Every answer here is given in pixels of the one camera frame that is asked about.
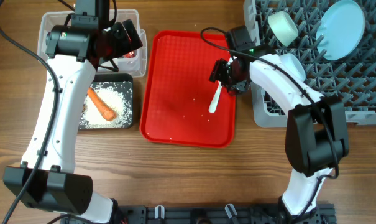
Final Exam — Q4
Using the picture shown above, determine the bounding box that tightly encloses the clear plastic bin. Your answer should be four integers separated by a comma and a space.
37, 9, 147, 77

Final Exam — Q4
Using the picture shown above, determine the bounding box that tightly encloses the light blue plate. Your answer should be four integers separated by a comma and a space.
316, 0, 365, 60

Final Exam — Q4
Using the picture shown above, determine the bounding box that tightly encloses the white plastic spoon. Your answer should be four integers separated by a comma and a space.
208, 81, 222, 113

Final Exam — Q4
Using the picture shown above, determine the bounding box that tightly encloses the light blue bowl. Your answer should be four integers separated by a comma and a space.
280, 53, 306, 82

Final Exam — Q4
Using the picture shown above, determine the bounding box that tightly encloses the grey dishwasher rack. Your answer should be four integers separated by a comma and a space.
243, 0, 376, 125

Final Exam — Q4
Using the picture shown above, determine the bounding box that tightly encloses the black plastic tray bin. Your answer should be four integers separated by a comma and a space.
78, 73, 134, 130

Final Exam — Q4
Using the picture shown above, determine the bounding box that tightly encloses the white rice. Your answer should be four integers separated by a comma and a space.
79, 81, 133, 129

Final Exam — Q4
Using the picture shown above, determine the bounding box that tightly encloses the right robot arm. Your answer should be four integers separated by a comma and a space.
209, 26, 349, 223

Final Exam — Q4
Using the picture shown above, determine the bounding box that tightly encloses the orange carrot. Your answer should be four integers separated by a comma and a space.
87, 88, 117, 121

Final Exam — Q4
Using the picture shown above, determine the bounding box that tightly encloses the green bowl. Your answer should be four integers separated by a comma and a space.
268, 11, 298, 47

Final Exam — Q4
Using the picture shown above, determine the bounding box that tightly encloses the red serving tray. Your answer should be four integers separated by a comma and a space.
140, 30, 236, 148

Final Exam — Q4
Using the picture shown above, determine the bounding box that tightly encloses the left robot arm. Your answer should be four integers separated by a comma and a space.
3, 1, 142, 223

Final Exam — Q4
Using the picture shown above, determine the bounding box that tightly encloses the red snack wrapper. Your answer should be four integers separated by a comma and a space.
122, 36, 136, 58

